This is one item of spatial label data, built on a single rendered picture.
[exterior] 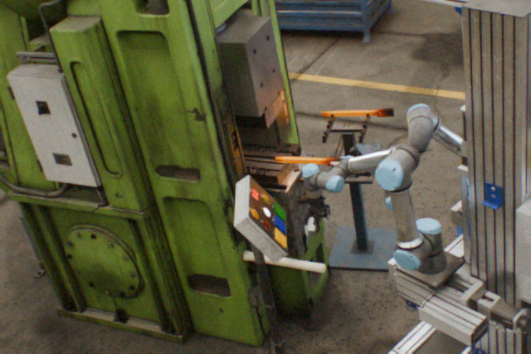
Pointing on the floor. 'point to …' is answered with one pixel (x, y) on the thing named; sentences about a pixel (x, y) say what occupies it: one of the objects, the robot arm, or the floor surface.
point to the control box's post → (268, 298)
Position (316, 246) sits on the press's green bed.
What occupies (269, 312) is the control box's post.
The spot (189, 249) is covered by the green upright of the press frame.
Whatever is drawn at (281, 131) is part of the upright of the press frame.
